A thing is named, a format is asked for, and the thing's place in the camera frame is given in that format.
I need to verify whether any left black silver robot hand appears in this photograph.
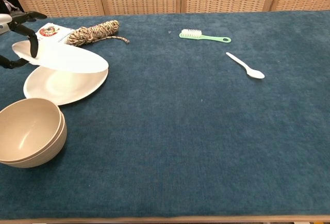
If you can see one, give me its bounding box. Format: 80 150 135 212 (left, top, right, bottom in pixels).
0 11 48 70

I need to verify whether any white round plate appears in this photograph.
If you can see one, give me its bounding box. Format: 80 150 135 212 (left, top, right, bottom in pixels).
11 40 109 74
23 65 109 106

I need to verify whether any beige bowl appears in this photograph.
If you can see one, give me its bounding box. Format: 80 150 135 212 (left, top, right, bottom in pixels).
0 98 64 162
0 110 68 169

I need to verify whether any white sugar bag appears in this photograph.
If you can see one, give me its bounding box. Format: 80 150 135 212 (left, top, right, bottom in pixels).
36 22 75 44

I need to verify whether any green scrubbing brush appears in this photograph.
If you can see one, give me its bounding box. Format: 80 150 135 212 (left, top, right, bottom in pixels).
179 28 232 43

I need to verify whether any dark blue table cloth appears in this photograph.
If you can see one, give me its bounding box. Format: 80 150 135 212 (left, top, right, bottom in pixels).
0 10 330 221

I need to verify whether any white plastic spoon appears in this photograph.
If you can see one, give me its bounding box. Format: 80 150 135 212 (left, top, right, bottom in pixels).
226 52 266 79

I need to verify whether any braided camouflage rope bundle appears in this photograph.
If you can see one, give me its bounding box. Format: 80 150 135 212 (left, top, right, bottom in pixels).
67 20 130 47

